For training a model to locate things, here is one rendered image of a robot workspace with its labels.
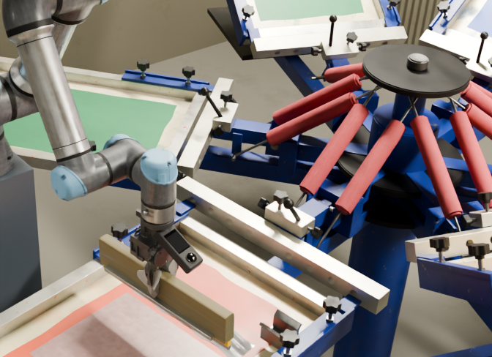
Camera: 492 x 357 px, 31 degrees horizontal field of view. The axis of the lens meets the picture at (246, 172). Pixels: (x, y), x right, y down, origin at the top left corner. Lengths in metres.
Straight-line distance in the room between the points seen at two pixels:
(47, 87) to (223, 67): 3.65
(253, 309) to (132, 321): 0.30
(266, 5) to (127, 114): 0.66
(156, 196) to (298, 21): 1.51
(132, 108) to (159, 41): 2.41
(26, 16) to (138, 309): 0.78
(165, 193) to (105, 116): 1.14
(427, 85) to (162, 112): 0.93
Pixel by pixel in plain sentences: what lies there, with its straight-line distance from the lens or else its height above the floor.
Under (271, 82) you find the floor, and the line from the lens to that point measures 5.33.
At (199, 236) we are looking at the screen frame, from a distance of 2.42.
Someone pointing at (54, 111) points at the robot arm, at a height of 1.53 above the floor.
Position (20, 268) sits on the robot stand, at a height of 0.91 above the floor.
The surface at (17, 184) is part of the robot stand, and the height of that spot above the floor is 1.17.
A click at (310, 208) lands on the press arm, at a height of 1.04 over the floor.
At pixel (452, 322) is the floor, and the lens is 3.79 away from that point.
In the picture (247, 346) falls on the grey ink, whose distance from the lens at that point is 2.14.
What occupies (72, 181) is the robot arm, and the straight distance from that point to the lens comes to 1.86.
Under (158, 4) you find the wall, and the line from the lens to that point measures 5.32.
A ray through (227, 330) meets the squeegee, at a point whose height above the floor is 1.11.
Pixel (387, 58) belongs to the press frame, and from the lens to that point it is 2.67.
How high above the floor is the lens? 2.45
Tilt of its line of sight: 33 degrees down
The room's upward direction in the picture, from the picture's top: 5 degrees clockwise
